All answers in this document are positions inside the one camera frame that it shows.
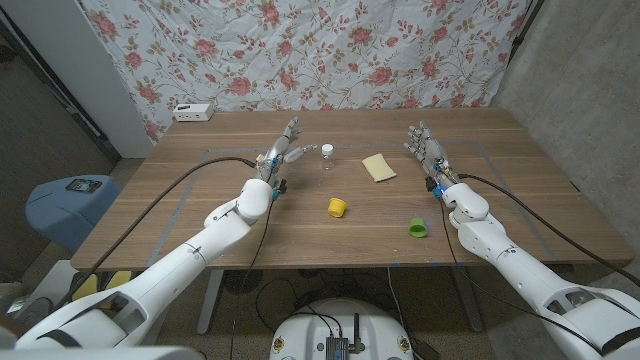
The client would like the black floor cable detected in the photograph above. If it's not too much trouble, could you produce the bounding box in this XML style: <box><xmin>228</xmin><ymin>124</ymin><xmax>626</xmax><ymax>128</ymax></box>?
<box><xmin>253</xmin><ymin>272</ymin><xmax>416</xmax><ymax>346</ymax></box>

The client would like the white robot chest edge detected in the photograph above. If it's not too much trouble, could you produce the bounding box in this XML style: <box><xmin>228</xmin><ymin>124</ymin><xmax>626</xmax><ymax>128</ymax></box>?
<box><xmin>0</xmin><ymin>346</ymin><xmax>204</xmax><ymax>360</ymax></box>

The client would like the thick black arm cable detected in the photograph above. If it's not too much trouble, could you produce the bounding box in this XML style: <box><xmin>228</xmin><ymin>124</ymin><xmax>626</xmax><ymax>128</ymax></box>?
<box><xmin>457</xmin><ymin>172</ymin><xmax>640</xmax><ymax>287</ymax></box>
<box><xmin>52</xmin><ymin>156</ymin><xmax>259</xmax><ymax>311</ymax></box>

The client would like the green plastic cup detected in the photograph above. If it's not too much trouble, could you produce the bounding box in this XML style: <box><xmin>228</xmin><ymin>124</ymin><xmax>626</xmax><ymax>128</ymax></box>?
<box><xmin>408</xmin><ymin>216</ymin><xmax>429</xmax><ymax>239</ymax></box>

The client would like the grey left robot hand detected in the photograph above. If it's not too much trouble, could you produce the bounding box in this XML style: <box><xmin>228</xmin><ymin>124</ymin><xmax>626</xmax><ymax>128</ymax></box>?
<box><xmin>254</xmin><ymin>116</ymin><xmax>319</xmax><ymax>185</ymax></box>

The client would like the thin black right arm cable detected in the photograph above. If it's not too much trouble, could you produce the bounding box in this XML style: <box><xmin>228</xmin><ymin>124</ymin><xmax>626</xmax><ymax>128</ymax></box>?
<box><xmin>437</xmin><ymin>197</ymin><xmax>604</xmax><ymax>355</ymax></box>

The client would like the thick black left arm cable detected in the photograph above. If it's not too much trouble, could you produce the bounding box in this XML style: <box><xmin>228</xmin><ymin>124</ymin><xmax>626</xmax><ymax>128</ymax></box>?
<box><xmin>52</xmin><ymin>156</ymin><xmax>259</xmax><ymax>311</ymax></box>

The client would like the black round floor base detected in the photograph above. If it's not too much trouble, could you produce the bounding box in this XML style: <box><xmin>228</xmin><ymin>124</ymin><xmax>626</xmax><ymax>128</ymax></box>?
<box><xmin>222</xmin><ymin>269</ymin><xmax>264</xmax><ymax>295</ymax></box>

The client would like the black phone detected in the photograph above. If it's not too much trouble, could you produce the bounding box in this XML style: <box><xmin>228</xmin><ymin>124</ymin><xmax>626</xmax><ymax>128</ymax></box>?
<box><xmin>65</xmin><ymin>178</ymin><xmax>103</xmax><ymax>194</ymax></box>

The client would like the blue plastic stool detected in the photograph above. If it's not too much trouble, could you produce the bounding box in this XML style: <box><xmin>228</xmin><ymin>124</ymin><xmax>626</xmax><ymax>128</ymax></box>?
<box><xmin>25</xmin><ymin>174</ymin><xmax>121</xmax><ymax>254</ymax></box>

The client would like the floral backdrop cloth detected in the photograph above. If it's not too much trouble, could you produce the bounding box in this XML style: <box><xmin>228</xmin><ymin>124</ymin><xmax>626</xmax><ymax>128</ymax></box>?
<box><xmin>79</xmin><ymin>0</ymin><xmax>531</xmax><ymax>144</ymax></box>

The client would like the white wall panel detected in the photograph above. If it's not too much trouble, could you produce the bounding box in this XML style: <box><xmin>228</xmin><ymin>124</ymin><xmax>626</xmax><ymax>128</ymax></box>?
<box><xmin>0</xmin><ymin>0</ymin><xmax>154</xmax><ymax>159</ymax></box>

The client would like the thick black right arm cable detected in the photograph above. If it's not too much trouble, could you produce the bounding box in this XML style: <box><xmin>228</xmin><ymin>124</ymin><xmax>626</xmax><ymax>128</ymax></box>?
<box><xmin>457</xmin><ymin>172</ymin><xmax>640</xmax><ymax>287</ymax></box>

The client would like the white power strip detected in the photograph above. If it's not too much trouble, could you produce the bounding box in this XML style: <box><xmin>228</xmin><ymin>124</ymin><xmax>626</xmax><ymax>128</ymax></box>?
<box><xmin>172</xmin><ymin>103</ymin><xmax>215</xmax><ymax>123</ymax></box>

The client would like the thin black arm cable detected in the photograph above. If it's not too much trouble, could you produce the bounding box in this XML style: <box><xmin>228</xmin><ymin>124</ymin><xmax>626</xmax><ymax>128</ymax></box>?
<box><xmin>437</xmin><ymin>197</ymin><xmax>604</xmax><ymax>355</ymax></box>
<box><xmin>227</xmin><ymin>198</ymin><xmax>276</xmax><ymax>360</ymax></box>

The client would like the white robot torso base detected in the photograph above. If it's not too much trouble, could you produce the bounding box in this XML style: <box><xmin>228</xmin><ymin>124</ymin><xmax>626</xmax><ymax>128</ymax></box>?
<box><xmin>269</xmin><ymin>298</ymin><xmax>415</xmax><ymax>360</ymax></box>

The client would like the white table leg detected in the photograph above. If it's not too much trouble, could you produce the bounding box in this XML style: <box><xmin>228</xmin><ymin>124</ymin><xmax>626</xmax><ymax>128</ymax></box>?
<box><xmin>196</xmin><ymin>269</ymin><xmax>225</xmax><ymax>336</ymax></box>

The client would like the grey table leg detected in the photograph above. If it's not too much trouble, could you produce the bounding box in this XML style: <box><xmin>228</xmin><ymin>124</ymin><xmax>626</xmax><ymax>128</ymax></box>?
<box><xmin>452</xmin><ymin>265</ymin><xmax>485</xmax><ymax>334</ymax></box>

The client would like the yellow sponge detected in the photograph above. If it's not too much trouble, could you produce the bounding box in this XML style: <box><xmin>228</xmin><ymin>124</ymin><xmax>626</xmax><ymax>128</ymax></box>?
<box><xmin>361</xmin><ymin>153</ymin><xmax>398</xmax><ymax>183</ymax></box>

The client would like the yellow plastic cup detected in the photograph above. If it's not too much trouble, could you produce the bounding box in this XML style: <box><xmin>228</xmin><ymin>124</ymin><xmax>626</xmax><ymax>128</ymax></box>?
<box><xmin>327</xmin><ymin>197</ymin><xmax>348</xmax><ymax>219</ymax></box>

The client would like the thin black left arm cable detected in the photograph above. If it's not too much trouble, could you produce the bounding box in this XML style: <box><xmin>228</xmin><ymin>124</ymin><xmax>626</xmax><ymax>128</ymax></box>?
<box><xmin>227</xmin><ymin>198</ymin><xmax>276</xmax><ymax>360</ymax></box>

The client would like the black pedal with yellow pads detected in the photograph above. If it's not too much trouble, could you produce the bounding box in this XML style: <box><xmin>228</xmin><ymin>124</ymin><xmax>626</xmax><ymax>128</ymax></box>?
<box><xmin>67</xmin><ymin>269</ymin><xmax>134</xmax><ymax>304</ymax></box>

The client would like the black backdrop stand pole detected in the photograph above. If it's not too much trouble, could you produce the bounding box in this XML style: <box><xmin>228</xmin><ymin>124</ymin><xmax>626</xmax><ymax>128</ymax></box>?
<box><xmin>508</xmin><ymin>0</ymin><xmax>546</xmax><ymax>61</ymax></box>

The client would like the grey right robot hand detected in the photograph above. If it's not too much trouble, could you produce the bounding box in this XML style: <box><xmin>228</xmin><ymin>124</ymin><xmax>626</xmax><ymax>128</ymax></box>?
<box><xmin>403</xmin><ymin>119</ymin><xmax>458</xmax><ymax>200</ymax></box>

